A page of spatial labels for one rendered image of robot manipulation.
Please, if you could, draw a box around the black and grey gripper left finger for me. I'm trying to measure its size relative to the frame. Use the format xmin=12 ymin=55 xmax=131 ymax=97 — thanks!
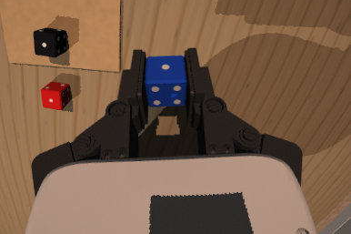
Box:
xmin=32 ymin=49 xmax=148 ymax=196

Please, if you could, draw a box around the blue die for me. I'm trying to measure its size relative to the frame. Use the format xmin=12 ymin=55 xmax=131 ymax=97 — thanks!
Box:
xmin=145 ymin=56 xmax=187 ymax=107

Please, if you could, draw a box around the red die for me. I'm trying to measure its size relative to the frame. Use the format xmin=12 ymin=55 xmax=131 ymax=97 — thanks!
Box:
xmin=41 ymin=82 xmax=70 ymax=110

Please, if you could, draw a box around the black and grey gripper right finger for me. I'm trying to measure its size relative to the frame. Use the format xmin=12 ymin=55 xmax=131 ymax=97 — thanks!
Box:
xmin=185 ymin=48 xmax=303 ymax=187

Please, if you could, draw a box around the tan mat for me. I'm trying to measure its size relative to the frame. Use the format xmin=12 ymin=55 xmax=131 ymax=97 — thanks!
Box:
xmin=0 ymin=0 xmax=121 ymax=72

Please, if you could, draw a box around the black die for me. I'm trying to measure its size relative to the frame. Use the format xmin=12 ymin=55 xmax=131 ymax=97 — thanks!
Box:
xmin=34 ymin=27 xmax=66 ymax=57

